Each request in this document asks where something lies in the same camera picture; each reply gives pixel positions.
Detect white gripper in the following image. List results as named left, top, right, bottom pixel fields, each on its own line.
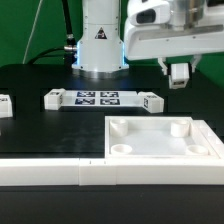
left=124, top=0, right=224, bottom=75

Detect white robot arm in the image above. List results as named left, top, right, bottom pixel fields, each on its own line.
left=72, top=0, right=224, bottom=75

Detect white obstacle fence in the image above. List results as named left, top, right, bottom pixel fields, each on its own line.
left=0, top=119, right=224, bottom=187

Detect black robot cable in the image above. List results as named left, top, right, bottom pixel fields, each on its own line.
left=27, top=0, right=78, bottom=66

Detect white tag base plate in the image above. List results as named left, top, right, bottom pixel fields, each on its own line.
left=62, top=90, right=141, bottom=107

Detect thin white cable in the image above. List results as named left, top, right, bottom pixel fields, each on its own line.
left=22, top=0, right=44, bottom=65

